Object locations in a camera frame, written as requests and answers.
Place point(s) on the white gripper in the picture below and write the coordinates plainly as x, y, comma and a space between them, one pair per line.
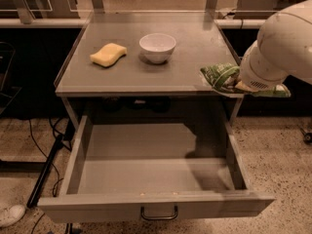
259, 76

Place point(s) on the green jalapeno chip bag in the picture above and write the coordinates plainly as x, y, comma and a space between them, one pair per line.
223, 78

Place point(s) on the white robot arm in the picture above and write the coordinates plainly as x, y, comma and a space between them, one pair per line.
283, 48

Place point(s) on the grey cabinet counter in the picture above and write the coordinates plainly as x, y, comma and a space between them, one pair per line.
199, 43

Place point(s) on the grey open drawer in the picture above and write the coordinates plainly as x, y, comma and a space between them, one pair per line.
118, 166

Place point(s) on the dark caster wheel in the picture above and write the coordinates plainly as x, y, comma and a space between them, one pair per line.
307, 136

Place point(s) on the white ceramic bowl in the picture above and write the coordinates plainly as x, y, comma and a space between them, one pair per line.
157, 47

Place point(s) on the yellow sponge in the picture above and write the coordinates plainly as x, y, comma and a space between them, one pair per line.
108, 54

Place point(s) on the black pole on floor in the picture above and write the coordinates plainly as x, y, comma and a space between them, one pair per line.
36, 192

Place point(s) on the white sneaker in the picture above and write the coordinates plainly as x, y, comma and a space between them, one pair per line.
11, 215

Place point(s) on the dark metal drawer handle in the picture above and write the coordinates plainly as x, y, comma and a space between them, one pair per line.
153, 213

